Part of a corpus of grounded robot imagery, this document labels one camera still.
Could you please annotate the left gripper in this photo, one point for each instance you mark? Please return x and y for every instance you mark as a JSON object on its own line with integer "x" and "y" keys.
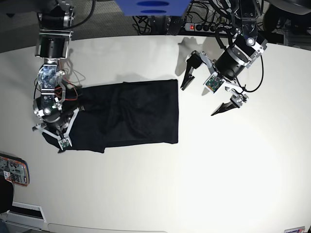
{"x": 239, "y": 96}

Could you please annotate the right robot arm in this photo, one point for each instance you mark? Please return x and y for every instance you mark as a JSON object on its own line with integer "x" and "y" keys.
{"x": 52, "y": 46}

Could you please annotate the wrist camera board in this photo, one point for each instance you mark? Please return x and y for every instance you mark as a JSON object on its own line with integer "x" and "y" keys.
{"x": 65, "y": 143}
{"x": 213, "y": 83}

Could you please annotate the orange clear tool case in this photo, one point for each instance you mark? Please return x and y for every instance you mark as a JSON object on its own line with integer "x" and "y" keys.
{"x": 14, "y": 170}

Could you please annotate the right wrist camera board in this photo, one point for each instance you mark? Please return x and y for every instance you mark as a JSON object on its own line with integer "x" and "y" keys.
{"x": 65, "y": 143}

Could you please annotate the black remote control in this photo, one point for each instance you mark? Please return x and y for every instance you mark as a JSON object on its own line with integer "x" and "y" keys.
{"x": 175, "y": 24}

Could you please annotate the white power strip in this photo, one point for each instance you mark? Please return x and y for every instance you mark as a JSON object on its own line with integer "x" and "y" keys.
{"x": 200, "y": 27}

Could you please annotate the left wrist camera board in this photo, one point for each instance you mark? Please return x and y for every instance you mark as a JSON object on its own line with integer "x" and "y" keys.
{"x": 213, "y": 83}

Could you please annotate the black T-shirt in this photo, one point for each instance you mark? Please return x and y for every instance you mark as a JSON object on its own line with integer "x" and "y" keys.
{"x": 125, "y": 114}

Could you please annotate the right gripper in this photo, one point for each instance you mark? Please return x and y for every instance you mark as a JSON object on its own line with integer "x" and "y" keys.
{"x": 59, "y": 125}

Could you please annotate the white flat box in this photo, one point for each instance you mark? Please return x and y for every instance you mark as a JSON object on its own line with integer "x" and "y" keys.
{"x": 24, "y": 217}

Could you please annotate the sticker card at edge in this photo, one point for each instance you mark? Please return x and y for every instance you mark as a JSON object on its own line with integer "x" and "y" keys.
{"x": 296, "y": 230}

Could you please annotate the blue plastic box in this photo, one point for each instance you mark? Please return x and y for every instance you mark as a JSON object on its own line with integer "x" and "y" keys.
{"x": 153, "y": 7}

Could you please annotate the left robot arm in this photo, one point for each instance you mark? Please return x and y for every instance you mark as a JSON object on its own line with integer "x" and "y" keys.
{"x": 242, "y": 45}

